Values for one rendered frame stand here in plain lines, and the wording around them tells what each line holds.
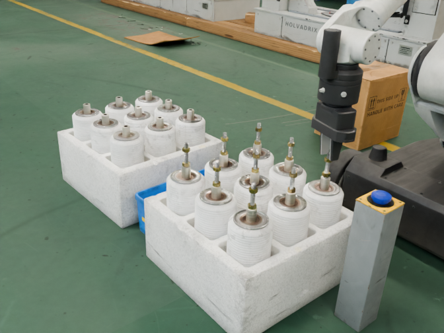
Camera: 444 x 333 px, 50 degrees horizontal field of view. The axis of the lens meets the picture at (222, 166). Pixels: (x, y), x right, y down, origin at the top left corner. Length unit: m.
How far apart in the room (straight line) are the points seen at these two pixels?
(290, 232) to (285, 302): 0.16
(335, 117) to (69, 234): 0.82
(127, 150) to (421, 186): 0.82
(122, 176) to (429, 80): 0.82
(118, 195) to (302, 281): 0.57
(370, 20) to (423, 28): 2.03
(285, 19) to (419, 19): 1.02
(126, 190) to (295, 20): 2.48
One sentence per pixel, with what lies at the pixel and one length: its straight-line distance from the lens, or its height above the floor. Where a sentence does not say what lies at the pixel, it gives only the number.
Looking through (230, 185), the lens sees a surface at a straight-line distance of 1.20.
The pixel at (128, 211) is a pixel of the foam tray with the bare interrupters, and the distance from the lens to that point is 1.40.
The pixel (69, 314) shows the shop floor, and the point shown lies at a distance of 1.17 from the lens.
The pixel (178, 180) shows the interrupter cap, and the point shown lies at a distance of 1.14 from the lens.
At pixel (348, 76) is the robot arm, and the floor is 0.54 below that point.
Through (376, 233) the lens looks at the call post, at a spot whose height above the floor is 0.26.
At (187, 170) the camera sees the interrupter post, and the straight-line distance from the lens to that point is 1.14.
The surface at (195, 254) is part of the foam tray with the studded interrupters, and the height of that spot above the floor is 0.14.
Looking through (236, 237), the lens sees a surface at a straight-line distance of 0.98.
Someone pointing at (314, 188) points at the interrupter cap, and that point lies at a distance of 1.14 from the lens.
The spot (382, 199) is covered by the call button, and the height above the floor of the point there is 0.33.
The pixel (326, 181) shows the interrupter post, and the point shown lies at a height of 0.28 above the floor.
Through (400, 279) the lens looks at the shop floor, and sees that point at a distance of 1.34.
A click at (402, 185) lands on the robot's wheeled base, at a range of 1.38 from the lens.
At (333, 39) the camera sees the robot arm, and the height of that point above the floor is 0.61.
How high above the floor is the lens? 0.79
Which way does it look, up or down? 27 degrees down
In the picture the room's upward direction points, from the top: 2 degrees clockwise
